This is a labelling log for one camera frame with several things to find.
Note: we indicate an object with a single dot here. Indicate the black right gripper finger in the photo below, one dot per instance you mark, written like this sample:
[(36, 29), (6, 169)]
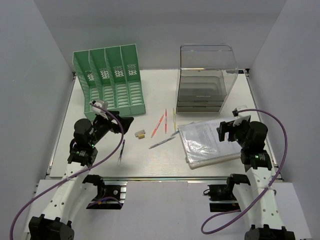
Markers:
[(223, 128), (230, 137)]

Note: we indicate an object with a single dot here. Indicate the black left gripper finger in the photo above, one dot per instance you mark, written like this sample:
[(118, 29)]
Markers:
[(125, 122), (113, 116)]

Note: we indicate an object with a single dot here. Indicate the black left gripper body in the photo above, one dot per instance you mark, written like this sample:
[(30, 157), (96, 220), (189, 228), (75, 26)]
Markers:
[(102, 126)]

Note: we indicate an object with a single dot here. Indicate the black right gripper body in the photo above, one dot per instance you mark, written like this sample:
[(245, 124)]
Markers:
[(240, 130)]

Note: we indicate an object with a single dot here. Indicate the clear plastic document folder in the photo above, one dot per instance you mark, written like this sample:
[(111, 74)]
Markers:
[(201, 143)]

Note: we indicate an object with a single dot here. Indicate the clear acrylic drawer cabinet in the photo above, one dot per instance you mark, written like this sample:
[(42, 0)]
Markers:
[(207, 73)]

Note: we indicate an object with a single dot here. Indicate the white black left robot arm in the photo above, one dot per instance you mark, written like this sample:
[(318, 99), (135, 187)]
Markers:
[(78, 187)]

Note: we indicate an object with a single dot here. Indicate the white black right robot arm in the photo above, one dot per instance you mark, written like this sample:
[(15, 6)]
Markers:
[(252, 190)]

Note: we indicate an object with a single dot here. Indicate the dark blue pen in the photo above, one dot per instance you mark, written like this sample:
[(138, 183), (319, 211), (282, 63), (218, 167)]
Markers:
[(121, 152)]

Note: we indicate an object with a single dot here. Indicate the orange pen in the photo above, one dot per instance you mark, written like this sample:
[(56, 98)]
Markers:
[(157, 126)]

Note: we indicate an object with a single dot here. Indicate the green file organizer rack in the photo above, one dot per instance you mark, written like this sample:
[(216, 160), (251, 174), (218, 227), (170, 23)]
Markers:
[(111, 74)]

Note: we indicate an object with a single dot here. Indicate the red pink pen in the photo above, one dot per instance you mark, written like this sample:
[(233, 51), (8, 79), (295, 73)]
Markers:
[(165, 121)]

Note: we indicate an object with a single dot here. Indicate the grey clear pen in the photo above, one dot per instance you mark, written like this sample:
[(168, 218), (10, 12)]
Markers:
[(162, 142)]

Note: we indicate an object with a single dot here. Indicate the light blue pen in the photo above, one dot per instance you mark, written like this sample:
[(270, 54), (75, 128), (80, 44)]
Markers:
[(175, 133)]

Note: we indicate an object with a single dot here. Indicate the yellow pen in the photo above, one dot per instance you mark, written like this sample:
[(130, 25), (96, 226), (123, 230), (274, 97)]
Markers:
[(174, 119)]

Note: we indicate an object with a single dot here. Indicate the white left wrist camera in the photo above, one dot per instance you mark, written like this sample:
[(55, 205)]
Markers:
[(98, 107)]

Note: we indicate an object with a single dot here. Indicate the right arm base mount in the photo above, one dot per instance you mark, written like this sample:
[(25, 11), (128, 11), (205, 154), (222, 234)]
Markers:
[(221, 197)]

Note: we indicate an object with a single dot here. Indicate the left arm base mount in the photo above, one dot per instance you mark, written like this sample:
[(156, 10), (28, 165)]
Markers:
[(109, 196)]

